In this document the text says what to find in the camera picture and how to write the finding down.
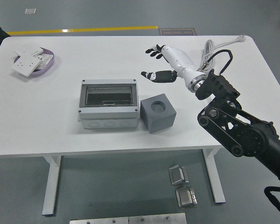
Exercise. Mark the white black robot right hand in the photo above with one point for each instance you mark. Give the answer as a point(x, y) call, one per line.
point(177, 60)

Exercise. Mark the grey electrical box with lid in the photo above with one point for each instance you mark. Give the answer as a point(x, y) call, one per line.
point(107, 112)

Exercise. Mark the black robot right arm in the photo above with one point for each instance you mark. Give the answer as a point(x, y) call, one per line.
point(247, 140)

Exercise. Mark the grey cube with round hole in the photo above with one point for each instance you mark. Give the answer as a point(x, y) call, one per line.
point(158, 121)

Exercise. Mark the small metal clamp block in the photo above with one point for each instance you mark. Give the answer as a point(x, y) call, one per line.
point(185, 197)
point(177, 175)

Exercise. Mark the white table leg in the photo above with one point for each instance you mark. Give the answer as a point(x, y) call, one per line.
point(214, 175)
point(51, 184)

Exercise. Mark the purple oval tray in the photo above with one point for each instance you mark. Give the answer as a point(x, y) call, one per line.
point(46, 68)

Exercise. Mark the white printed socket panel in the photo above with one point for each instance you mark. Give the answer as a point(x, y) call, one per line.
point(45, 59)

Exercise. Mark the small square floor plate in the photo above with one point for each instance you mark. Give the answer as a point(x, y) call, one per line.
point(30, 11)

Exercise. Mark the white wall switch panel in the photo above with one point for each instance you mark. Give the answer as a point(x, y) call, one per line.
point(28, 49)

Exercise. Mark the white wall socket panel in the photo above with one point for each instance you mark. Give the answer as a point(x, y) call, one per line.
point(25, 64)

